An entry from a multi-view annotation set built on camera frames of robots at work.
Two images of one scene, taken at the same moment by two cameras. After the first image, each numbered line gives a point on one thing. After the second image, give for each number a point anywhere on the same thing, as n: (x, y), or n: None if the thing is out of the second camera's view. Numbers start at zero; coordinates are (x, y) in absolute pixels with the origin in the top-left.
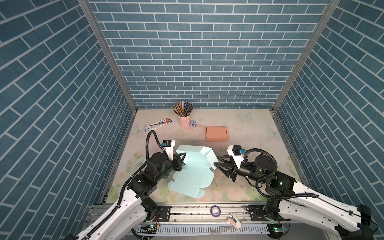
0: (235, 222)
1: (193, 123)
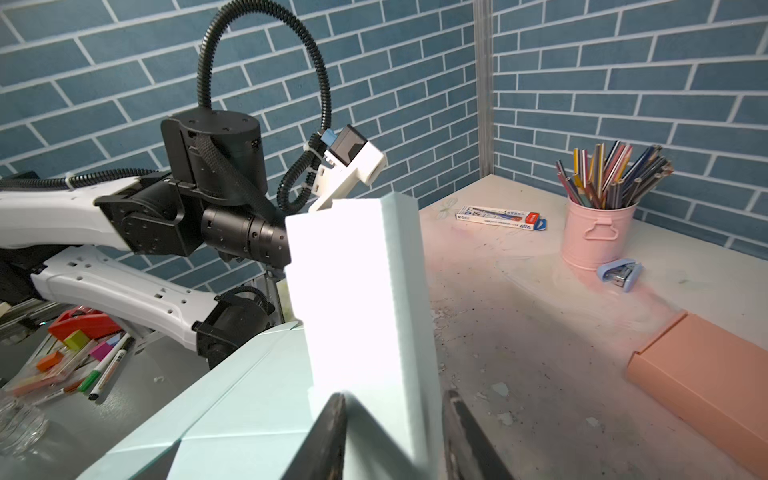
0: None
1: (623, 273)
